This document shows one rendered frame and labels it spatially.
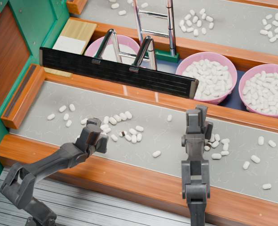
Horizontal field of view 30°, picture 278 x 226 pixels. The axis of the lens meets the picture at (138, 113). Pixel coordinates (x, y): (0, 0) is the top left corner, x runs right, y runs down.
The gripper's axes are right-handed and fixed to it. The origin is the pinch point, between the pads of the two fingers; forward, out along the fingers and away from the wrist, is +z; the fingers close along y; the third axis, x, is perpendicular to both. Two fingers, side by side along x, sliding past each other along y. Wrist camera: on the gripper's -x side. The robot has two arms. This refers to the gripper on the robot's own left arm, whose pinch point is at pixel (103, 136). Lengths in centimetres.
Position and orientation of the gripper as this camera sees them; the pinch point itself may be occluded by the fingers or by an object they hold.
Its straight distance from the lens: 208.7
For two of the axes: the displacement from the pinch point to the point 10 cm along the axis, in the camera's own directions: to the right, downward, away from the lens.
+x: -1.3, 9.4, 3.1
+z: 3.2, -2.6, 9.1
